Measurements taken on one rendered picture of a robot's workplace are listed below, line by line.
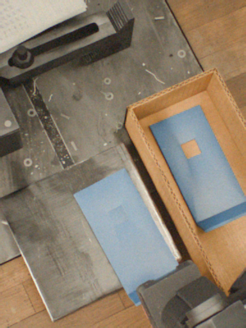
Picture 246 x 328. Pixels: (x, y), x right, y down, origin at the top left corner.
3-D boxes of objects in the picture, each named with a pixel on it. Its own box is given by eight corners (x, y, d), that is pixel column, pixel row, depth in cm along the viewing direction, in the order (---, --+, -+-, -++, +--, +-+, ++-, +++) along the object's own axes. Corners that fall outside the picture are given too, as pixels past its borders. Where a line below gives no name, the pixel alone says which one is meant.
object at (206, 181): (202, 237, 101) (205, 232, 98) (148, 126, 104) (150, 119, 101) (253, 214, 102) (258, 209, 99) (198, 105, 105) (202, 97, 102)
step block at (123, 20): (85, 66, 106) (86, 38, 98) (75, 47, 107) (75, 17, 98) (130, 47, 107) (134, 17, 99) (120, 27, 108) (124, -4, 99)
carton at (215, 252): (213, 305, 100) (225, 300, 93) (122, 126, 105) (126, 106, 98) (305, 260, 102) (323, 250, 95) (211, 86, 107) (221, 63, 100)
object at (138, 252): (134, 308, 97) (136, 306, 94) (73, 195, 100) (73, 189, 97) (186, 280, 98) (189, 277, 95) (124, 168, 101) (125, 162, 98)
